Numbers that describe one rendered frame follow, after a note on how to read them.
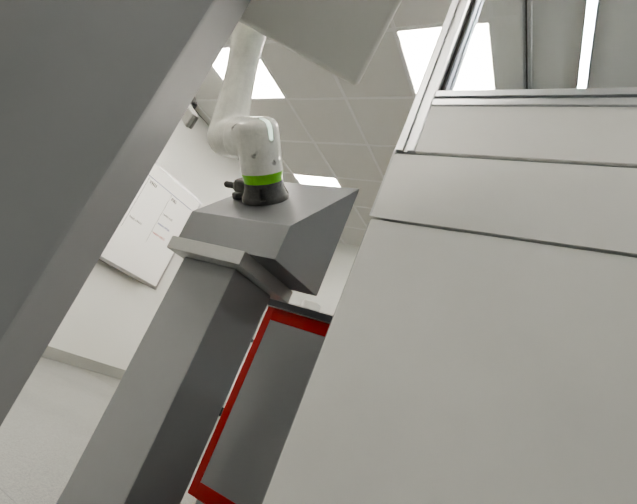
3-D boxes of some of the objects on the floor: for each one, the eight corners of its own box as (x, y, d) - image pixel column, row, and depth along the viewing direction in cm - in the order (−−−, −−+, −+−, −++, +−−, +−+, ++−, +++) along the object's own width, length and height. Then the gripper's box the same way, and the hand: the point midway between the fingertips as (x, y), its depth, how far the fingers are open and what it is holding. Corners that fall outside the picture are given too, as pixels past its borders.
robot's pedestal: (16, 510, 104) (167, 232, 128) (114, 508, 128) (226, 275, 152) (89, 580, 89) (246, 249, 112) (185, 563, 112) (297, 293, 136)
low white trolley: (169, 522, 135) (268, 296, 158) (267, 515, 185) (331, 344, 208) (332, 638, 105) (424, 340, 129) (396, 593, 155) (453, 384, 179)
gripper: (175, 92, 108) (209, 147, 95) (124, 67, 98) (154, 125, 85) (191, 65, 105) (228, 119, 92) (139, 37, 95) (173, 93, 82)
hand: (187, 113), depth 91 cm, fingers closed
